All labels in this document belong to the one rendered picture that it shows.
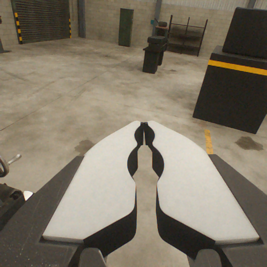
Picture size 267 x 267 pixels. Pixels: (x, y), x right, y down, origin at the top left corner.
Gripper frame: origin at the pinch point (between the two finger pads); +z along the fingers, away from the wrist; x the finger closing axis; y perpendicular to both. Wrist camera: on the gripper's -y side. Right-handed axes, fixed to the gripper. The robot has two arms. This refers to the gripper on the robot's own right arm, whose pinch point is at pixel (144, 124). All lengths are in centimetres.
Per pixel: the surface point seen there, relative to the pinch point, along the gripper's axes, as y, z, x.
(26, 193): 64, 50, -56
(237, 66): 73, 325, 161
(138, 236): 159, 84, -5
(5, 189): 56, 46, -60
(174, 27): 60, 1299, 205
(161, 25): 27, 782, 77
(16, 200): 59, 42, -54
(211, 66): 74, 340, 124
